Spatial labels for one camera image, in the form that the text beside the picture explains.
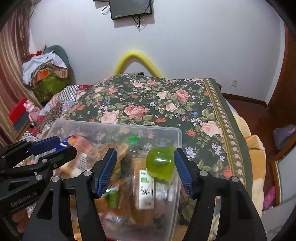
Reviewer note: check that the brown wooden door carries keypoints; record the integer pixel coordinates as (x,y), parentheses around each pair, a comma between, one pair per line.
(281,107)

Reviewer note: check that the white green label packet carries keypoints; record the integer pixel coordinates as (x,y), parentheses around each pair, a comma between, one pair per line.
(146,191)

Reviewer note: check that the blue orange snack packet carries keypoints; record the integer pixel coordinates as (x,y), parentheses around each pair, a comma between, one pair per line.
(83,146)

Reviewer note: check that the person left hand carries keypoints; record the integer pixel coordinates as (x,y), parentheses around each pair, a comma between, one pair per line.
(21,219)

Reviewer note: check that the wall power socket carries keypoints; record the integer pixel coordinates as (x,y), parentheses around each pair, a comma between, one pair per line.
(234,83)

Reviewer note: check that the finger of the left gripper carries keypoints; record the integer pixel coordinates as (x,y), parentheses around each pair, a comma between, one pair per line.
(41,159)
(31,147)

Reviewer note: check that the brown striped curtain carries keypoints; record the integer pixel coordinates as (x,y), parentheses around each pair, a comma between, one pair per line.
(15,36)

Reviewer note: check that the pink plush toy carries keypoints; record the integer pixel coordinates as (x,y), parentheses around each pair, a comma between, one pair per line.
(33,112)

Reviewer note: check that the clear plastic storage box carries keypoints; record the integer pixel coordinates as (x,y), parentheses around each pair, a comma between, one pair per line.
(118,207)

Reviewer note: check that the beige fleece blanket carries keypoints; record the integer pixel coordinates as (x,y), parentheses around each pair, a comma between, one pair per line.
(258,162)

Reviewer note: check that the patchwork checkered quilt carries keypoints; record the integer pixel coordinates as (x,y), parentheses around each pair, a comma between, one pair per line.
(54,109)

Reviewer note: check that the yellow foam tube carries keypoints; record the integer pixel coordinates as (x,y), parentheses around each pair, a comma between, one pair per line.
(140,59)

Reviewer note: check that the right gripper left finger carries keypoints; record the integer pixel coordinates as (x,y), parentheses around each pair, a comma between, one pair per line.
(51,218)

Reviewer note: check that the floral green bedspread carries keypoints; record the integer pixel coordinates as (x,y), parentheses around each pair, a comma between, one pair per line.
(213,135)

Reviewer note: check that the green jelly cup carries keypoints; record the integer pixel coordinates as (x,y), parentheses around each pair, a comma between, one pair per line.
(160,163)

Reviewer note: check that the wall mounted black monitor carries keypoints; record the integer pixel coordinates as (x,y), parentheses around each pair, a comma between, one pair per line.
(125,8)

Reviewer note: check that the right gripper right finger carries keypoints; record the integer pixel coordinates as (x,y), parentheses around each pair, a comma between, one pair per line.
(239,219)

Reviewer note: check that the pile of clothes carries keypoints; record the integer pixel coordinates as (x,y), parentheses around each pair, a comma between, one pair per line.
(46,72)

